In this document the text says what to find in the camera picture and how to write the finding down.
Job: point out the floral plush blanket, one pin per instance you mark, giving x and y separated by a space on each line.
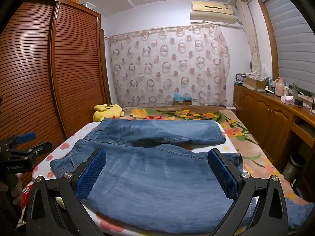
246 137

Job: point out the white storage box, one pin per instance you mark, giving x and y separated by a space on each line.
89 5

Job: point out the grey trash bin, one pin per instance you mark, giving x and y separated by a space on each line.
294 166

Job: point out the pink tissue box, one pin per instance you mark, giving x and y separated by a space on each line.
288 100

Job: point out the circle patterned sheer curtain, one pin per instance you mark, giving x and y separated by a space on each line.
169 66

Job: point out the cream lace window curtain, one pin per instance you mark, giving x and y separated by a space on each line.
252 36

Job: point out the cardboard box with patterned cloth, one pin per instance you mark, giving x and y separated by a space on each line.
256 82

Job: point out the brown slatted wardrobe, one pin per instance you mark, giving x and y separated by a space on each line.
37 78

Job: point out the cardboard box with blue cloth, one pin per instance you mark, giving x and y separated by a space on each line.
182 99

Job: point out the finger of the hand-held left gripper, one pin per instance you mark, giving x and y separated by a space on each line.
39 147
25 137

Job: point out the pink kettle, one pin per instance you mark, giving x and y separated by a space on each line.
280 88

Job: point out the person's left hand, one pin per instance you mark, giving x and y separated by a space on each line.
17 191

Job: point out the cream wall air conditioner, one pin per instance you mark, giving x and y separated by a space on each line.
214 12

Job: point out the grey window blind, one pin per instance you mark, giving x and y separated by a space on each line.
290 41

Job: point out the yellow plush toy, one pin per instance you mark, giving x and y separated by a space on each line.
108 111

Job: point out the wooden side cabinet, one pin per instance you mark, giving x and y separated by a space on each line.
265 118

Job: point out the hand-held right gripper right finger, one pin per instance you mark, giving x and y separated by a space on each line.
224 177

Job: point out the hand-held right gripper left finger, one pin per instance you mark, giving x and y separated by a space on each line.
91 174

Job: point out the blue denim pants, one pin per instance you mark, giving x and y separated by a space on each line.
152 177

